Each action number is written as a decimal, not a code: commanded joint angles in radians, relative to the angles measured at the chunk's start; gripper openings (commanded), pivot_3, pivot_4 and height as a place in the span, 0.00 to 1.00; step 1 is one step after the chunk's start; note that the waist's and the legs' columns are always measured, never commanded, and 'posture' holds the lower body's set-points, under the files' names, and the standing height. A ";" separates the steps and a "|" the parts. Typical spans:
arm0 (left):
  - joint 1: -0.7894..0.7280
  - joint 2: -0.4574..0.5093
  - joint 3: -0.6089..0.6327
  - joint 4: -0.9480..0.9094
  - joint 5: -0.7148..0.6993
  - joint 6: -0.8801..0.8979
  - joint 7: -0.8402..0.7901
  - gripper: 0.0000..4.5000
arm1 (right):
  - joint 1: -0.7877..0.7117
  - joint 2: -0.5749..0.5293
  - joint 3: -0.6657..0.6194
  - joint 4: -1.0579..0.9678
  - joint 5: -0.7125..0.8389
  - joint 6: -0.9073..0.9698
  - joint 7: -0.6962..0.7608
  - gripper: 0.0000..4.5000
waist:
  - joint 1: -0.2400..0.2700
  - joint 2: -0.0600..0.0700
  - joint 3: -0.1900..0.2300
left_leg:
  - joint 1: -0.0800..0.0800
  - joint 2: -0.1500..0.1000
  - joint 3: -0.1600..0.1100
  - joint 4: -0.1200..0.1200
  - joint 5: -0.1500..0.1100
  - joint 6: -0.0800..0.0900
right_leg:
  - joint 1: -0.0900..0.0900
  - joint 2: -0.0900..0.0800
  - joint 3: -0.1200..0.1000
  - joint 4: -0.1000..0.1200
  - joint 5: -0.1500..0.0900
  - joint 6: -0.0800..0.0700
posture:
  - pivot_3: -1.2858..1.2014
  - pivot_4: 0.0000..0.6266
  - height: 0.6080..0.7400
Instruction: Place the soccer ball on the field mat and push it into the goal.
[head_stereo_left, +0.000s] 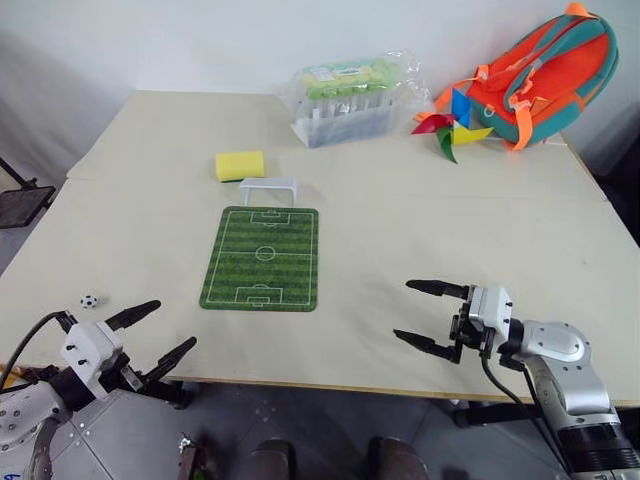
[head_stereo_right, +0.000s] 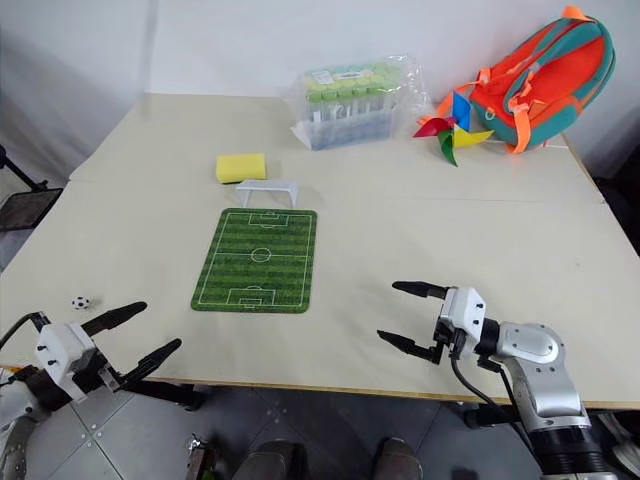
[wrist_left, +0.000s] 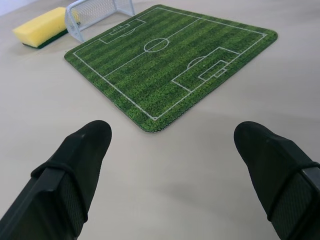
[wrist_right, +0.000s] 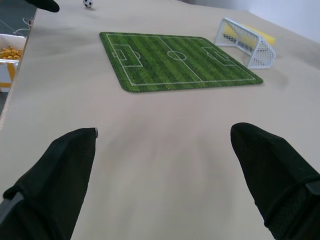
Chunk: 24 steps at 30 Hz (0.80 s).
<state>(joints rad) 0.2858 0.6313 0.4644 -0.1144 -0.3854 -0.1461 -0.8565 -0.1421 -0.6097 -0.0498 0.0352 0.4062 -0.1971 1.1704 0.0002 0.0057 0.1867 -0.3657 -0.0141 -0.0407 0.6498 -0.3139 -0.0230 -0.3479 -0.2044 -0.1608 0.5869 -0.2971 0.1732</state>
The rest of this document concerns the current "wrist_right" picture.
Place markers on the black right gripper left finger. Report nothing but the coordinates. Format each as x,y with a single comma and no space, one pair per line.
50,180

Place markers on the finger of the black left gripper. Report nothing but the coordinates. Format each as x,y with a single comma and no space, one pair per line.
46,4

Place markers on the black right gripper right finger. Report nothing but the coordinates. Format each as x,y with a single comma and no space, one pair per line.
272,170

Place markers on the small soccer ball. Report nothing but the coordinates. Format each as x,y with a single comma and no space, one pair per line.
88,3

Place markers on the white miniature soccer goal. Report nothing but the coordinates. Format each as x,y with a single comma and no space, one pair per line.
246,46

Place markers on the green soccer field mat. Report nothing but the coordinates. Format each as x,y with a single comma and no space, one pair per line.
176,61

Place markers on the white box with yellow items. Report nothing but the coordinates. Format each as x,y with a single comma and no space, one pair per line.
8,62

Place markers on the yellow sponge block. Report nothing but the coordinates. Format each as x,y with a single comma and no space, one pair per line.
250,35

